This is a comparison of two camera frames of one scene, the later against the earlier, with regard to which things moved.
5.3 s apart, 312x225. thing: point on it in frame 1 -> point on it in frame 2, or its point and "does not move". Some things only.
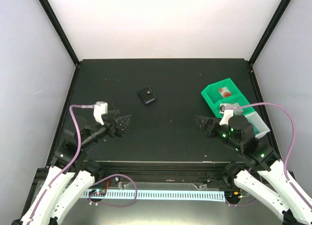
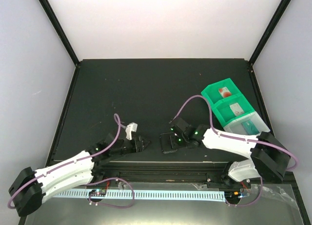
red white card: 224,92 does not move
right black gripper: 212,133 -> 177,145
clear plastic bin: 260,127 does not move
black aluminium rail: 163,172 does not move
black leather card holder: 146,94 -> 168,142
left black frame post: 47,7 does not move
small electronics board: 97,192 does not move
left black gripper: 112,132 -> 139,147
